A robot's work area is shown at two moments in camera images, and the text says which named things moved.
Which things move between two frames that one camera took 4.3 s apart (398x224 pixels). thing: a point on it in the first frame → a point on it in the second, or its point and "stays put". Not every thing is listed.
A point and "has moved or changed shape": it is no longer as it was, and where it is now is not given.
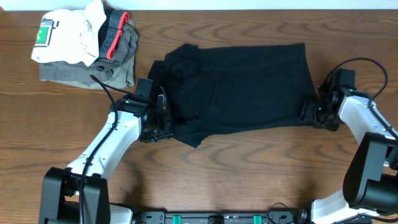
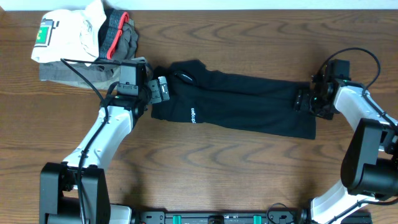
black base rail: [272, 217] stays put
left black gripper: [168, 132] → [154, 86]
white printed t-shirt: [72, 36] stays put
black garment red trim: [109, 30] stays put
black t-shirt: [214, 91] has moved or changed shape
